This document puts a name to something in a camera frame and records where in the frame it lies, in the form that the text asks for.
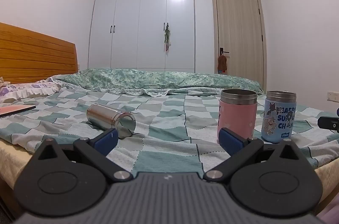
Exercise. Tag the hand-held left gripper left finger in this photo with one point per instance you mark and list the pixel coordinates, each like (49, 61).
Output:
(107, 141)

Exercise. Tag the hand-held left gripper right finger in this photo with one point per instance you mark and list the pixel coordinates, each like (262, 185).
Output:
(230, 141)

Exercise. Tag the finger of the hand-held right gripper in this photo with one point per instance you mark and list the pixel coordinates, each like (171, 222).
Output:
(328, 123)

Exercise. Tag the silver steel cup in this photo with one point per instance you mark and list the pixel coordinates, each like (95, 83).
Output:
(111, 118)

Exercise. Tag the pink cup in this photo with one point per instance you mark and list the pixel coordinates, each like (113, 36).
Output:
(237, 118)

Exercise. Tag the blue cartoon print cup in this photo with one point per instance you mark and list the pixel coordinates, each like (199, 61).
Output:
(278, 118)

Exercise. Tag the green checkered bed sheet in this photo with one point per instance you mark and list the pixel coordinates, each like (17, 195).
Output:
(164, 128)

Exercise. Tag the brown hanging bag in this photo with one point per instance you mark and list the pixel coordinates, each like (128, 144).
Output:
(222, 62)

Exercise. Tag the green floral quilt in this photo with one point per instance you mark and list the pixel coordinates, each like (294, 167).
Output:
(159, 79)

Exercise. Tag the purple floral pillow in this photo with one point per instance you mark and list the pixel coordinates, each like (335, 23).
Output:
(29, 89)

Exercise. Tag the beige mattress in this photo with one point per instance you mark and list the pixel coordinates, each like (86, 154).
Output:
(12, 157)

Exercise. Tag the red notebook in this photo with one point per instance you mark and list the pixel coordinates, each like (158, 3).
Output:
(13, 109)

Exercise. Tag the light wooden door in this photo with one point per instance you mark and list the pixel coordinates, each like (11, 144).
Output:
(238, 36)

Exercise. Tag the wooden headboard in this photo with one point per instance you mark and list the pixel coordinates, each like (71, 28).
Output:
(34, 57)

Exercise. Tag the white wardrobe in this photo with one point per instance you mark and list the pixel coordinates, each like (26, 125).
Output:
(151, 28)

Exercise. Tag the green hanging ornament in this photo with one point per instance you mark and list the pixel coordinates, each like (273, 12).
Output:
(167, 34)

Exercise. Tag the white wall socket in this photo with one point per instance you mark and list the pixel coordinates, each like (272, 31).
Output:
(333, 96)

